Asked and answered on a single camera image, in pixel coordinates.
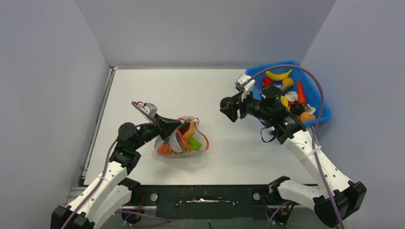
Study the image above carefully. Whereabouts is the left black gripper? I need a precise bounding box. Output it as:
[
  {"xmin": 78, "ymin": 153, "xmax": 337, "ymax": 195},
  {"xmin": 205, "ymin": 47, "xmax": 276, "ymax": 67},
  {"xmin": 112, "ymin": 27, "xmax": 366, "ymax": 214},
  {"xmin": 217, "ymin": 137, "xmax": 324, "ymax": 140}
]
[{"xmin": 132, "ymin": 113, "xmax": 181, "ymax": 150}]

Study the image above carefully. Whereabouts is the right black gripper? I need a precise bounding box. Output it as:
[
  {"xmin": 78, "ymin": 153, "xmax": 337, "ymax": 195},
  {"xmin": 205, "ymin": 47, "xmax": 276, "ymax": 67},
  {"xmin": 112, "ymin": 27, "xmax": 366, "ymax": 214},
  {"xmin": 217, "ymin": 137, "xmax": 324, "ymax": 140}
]
[{"xmin": 221, "ymin": 88, "xmax": 271, "ymax": 122}]

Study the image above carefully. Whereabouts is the dark toy eggplant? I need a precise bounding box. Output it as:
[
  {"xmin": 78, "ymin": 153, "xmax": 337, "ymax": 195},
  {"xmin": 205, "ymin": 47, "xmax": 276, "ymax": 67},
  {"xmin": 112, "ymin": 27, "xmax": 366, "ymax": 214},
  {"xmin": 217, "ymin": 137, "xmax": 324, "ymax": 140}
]
[
  {"xmin": 289, "ymin": 103, "xmax": 306, "ymax": 116},
  {"xmin": 220, "ymin": 97, "xmax": 233, "ymax": 109}
]

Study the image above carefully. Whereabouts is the green toy bean pod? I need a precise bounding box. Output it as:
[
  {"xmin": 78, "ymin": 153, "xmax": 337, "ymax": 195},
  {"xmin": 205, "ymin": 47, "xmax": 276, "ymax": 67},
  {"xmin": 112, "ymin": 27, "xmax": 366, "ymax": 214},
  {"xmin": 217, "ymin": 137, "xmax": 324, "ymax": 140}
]
[{"xmin": 179, "ymin": 122, "xmax": 188, "ymax": 129}]

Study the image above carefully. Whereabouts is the orange toy pumpkin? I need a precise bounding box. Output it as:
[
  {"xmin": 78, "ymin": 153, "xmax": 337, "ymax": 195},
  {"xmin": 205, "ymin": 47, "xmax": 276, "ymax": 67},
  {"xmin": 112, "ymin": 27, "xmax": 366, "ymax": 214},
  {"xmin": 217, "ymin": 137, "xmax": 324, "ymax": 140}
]
[{"xmin": 157, "ymin": 144, "xmax": 173, "ymax": 156}]

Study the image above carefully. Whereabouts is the clear zip top bag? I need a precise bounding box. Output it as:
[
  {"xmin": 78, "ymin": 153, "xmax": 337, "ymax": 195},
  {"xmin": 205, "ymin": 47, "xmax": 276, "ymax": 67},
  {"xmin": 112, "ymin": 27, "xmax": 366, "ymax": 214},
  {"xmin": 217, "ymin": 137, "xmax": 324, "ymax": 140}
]
[{"xmin": 152, "ymin": 116, "xmax": 210, "ymax": 157}]

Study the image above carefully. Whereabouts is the green toy starfruit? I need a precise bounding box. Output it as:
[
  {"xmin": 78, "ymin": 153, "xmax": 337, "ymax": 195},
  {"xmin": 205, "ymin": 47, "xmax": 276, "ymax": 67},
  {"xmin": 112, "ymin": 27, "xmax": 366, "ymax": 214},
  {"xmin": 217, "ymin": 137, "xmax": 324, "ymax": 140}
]
[{"xmin": 187, "ymin": 137, "xmax": 202, "ymax": 151}]

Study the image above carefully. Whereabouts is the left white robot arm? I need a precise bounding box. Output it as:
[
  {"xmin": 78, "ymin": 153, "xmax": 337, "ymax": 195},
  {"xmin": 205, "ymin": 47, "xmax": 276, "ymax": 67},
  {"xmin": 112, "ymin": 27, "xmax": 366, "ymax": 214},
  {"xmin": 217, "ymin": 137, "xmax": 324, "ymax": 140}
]
[{"xmin": 50, "ymin": 114, "xmax": 181, "ymax": 229}]

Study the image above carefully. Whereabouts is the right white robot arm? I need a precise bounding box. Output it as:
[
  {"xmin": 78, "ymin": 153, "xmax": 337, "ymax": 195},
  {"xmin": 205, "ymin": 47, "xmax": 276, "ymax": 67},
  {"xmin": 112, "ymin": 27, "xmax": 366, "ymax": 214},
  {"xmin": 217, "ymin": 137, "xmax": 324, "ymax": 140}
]
[{"xmin": 220, "ymin": 86, "xmax": 367, "ymax": 228}]

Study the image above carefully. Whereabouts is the red toy tomato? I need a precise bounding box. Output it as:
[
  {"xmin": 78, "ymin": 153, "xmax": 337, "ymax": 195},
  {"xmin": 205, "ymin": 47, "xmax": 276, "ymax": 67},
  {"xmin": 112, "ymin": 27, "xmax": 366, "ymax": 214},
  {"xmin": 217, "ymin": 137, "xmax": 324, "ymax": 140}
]
[{"xmin": 261, "ymin": 77, "xmax": 274, "ymax": 88}]

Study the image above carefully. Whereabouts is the yellow toy banana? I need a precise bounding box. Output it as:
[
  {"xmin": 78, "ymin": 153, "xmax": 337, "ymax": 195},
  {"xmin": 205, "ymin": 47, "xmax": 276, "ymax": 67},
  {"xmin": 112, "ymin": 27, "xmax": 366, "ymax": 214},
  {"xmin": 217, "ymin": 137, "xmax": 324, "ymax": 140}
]
[
  {"xmin": 265, "ymin": 69, "xmax": 292, "ymax": 81},
  {"xmin": 281, "ymin": 95, "xmax": 289, "ymax": 111}
]

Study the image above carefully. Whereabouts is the grey toy fish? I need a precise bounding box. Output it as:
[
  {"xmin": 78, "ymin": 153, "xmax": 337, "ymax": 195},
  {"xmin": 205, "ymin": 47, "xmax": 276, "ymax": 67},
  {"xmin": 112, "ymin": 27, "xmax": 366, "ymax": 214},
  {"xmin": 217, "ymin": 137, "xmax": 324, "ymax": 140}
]
[{"xmin": 275, "ymin": 84, "xmax": 293, "ymax": 96}]

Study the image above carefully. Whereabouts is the white toy garlic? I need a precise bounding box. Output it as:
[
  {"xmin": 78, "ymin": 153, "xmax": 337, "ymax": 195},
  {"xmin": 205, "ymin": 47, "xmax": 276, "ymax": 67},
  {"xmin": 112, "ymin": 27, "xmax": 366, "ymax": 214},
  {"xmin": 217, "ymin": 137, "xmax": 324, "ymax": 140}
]
[{"xmin": 284, "ymin": 91, "xmax": 298, "ymax": 102}]

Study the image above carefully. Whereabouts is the blue plastic bin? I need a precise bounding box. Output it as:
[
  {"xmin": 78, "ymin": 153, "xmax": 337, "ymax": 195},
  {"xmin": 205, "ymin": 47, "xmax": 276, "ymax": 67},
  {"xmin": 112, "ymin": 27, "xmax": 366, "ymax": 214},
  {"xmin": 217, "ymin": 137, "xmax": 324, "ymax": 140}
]
[{"xmin": 245, "ymin": 61, "xmax": 331, "ymax": 126}]

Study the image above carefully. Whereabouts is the orange toy carrot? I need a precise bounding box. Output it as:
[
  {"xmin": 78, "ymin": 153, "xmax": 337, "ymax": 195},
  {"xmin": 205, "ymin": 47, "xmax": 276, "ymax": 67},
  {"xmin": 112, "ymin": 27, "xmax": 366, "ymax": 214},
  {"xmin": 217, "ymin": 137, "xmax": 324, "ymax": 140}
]
[{"xmin": 297, "ymin": 80, "xmax": 307, "ymax": 105}]

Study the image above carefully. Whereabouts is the orange toy peach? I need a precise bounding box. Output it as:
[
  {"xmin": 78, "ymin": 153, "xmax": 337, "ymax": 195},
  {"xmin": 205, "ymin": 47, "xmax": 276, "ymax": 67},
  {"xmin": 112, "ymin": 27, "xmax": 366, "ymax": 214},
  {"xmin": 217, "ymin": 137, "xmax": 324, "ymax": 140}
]
[{"xmin": 299, "ymin": 112, "xmax": 316, "ymax": 122}]

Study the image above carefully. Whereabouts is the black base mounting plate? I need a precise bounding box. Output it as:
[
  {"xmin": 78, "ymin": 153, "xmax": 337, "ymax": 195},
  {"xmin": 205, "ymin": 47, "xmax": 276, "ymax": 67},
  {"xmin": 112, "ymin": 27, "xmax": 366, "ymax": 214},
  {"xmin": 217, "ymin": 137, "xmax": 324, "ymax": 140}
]
[{"xmin": 120, "ymin": 184, "xmax": 285, "ymax": 220}]

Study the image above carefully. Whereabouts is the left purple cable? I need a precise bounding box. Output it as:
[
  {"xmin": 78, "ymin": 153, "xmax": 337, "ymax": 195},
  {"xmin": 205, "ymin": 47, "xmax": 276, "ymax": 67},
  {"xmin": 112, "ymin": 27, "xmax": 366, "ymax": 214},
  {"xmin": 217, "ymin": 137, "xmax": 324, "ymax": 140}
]
[{"xmin": 60, "ymin": 101, "xmax": 159, "ymax": 229}]

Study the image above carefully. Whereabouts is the purple cable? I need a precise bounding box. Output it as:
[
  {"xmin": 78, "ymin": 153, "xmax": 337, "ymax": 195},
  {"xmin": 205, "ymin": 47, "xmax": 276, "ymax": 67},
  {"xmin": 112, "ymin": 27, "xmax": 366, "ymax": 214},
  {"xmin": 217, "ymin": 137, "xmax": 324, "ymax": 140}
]
[
  {"xmin": 237, "ymin": 64, "xmax": 345, "ymax": 229},
  {"xmin": 60, "ymin": 101, "xmax": 159, "ymax": 229}
]

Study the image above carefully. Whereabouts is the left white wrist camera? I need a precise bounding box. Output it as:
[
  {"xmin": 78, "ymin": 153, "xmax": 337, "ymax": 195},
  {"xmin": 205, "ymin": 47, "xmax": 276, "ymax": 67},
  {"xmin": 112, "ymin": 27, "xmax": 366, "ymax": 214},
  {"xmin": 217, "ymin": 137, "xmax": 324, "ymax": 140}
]
[{"xmin": 136, "ymin": 103, "xmax": 158, "ymax": 119}]

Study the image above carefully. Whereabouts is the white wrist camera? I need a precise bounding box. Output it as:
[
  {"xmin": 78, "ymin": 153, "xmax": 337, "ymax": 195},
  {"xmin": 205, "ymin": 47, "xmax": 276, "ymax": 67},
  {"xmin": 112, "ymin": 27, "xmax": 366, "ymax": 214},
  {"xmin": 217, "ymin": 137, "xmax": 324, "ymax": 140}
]
[
  {"xmin": 235, "ymin": 74, "xmax": 256, "ymax": 102},
  {"xmin": 136, "ymin": 103, "xmax": 158, "ymax": 119}
]

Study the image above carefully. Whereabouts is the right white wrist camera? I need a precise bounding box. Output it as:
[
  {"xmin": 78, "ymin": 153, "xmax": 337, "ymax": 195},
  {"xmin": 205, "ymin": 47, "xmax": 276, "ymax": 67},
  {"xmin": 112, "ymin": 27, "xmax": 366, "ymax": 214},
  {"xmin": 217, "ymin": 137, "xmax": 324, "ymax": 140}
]
[{"xmin": 235, "ymin": 74, "xmax": 256, "ymax": 102}]

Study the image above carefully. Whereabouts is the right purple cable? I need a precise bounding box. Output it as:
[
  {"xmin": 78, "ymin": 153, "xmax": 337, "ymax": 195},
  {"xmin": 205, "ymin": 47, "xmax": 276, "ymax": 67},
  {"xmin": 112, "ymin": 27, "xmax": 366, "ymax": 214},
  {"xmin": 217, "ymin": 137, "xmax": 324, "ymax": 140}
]
[{"xmin": 237, "ymin": 64, "xmax": 345, "ymax": 229}]

